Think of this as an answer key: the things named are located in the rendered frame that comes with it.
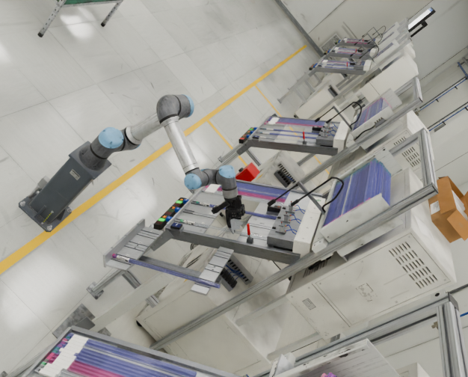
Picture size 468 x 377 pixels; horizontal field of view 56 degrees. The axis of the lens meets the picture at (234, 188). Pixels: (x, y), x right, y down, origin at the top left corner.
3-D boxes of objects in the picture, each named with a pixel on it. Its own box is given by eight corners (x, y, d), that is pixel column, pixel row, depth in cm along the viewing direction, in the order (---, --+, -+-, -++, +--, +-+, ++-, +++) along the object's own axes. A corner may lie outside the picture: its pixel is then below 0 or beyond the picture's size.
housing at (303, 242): (291, 264, 214) (293, 239, 208) (309, 217, 256) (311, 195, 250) (307, 268, 212) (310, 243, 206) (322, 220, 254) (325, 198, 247)
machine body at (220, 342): (128, 321, 268) (193, 279, 237) (178, 259, 328) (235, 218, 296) (199, 395, 276) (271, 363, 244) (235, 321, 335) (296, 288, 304)
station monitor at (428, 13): (405, 31, 578) (433, 9, 557) (405, 28, 627) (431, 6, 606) (411, 40, 579) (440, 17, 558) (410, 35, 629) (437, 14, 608)
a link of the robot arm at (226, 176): (222, 163, 218) (237, 164, 214) (225, 183, 222) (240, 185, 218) (214, 169, 212) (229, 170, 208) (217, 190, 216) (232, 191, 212)
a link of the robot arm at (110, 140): (87, 141, 232) (100, 125, 226) (105, 138, 244) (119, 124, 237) (98, 159, 231) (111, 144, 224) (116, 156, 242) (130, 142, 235)
